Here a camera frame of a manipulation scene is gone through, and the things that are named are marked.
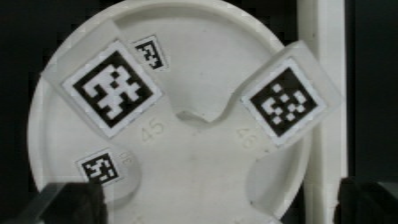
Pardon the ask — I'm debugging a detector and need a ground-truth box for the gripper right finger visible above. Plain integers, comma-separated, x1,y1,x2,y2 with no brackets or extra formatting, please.
334,177,398,224

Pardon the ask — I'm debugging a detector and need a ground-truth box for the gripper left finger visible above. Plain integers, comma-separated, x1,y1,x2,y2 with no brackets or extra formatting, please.
17,182,108,224

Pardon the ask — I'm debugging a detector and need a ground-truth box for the white cross-shaped table base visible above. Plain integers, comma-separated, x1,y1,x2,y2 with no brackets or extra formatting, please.
40,18,344,224

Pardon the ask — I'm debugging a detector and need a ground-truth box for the white round table top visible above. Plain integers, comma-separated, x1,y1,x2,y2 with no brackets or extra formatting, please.
24,0,316,224

